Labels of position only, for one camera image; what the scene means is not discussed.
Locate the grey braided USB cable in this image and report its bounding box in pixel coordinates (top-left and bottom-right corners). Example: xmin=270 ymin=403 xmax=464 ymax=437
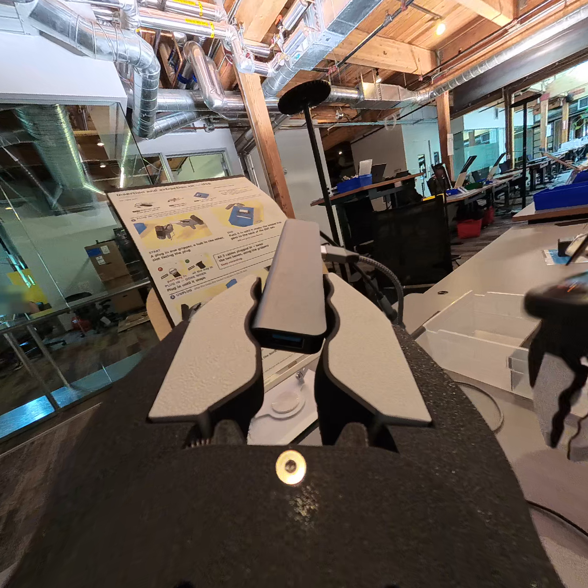
xmin=322 ymin=245 xmax=406 ymax=322

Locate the cardboard box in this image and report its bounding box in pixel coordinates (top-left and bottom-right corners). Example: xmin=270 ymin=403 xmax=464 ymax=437
xmin=85 ymin=240 xmax=145 ymax=313

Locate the long silver ventilation duct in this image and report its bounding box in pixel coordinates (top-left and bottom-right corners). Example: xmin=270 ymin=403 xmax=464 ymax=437
xmin=354 ymin=5 xmax=588 ymax=111

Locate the wooden desk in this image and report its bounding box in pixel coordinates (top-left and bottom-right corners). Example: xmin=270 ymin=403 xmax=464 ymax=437
xmin=310 ymin=172 xmax=425 ymax=207

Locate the rectangular metal air duct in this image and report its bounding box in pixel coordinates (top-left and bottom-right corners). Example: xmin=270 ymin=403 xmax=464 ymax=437
xmin=262 ymin=0 xmax=384 ymax=97

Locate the black floor lamp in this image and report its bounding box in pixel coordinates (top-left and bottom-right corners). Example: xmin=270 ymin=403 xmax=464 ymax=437
xmin=278 ymin=79 xmax=341 ymax=246

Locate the wooden support post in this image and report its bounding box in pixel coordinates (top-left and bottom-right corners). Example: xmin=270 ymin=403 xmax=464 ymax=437
xmin=234 ymin=69 xmax=296 ymax=219

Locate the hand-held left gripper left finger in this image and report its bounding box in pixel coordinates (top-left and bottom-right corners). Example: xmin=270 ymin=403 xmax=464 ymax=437
xmin=147 ymin=277 xmax=266 ymax=441

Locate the clear plastic bin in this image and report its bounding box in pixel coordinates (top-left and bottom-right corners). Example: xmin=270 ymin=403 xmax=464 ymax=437
xmin=416 ymin=290 xmax=543 ymax=399

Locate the wooden instruction sign board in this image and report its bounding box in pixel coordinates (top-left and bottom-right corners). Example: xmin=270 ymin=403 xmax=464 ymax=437
xmin=107 ymin=176 xmax=288 ymax=341

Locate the grey USB hub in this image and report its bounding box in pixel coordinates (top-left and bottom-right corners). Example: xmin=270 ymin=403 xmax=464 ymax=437
xmin=250 ymin=220 xmax=329 ymax=354

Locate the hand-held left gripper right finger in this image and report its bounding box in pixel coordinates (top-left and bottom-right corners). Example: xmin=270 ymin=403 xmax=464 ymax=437
xmin=315 ymin=274 xmax=433 ymax=438

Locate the black mesh chair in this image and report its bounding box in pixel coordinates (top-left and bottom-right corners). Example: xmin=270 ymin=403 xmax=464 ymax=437
xmin=372 ymin=195 xmax=453 ymax=288

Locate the silver round ventilation duct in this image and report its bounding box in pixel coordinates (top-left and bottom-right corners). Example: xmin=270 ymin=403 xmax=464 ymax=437
xmin=28 ymin=0 xmax=161 ymax=138

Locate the glass partition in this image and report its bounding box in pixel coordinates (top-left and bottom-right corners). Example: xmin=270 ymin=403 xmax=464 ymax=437
xmin=0 ymin=103 xmax=157 ymax=442

